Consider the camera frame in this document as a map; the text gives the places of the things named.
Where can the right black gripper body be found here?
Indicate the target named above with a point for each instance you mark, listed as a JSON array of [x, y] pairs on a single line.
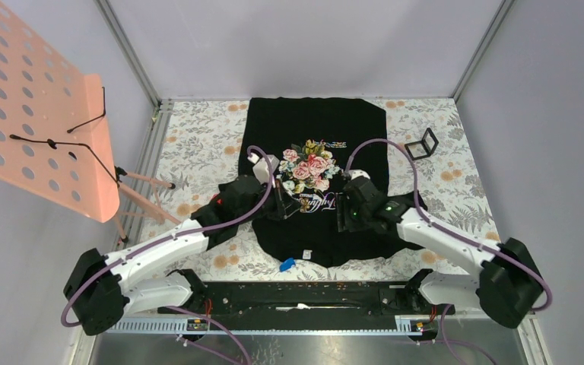
[[349, 217]]

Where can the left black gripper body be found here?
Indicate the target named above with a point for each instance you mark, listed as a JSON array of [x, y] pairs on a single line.
[[271, 208]]

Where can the black floral t-shirt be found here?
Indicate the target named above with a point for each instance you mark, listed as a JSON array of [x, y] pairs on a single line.
[[313, 139]]

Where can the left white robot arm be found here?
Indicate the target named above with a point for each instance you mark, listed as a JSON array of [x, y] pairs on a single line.
[[103, 288]]

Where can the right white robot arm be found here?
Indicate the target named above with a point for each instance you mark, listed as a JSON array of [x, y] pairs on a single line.
[[500, 278]]

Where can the black brooch box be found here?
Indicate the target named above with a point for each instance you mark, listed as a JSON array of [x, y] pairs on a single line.
[[423, 148]]

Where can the blue clip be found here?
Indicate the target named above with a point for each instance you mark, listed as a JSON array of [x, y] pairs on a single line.
[[287, 265]]

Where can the floral table mat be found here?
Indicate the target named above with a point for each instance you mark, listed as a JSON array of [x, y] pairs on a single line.
[[200, 150]]

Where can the pink perforated music stand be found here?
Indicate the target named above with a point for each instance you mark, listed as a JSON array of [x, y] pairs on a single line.
[[54, 134]]

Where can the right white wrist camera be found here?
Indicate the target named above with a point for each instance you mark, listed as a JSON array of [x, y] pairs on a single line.
[[354, 174]]

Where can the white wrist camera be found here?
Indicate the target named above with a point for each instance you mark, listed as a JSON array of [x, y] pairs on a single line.
[[354, 174], [263, 167]]

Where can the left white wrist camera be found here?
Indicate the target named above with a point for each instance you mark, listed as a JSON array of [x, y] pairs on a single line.
[[263, 167]]

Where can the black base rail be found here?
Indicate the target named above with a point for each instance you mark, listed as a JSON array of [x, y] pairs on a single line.
[[376, 298]]

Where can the grey cable duct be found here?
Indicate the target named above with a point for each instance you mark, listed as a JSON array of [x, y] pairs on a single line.
[[278, 324]]

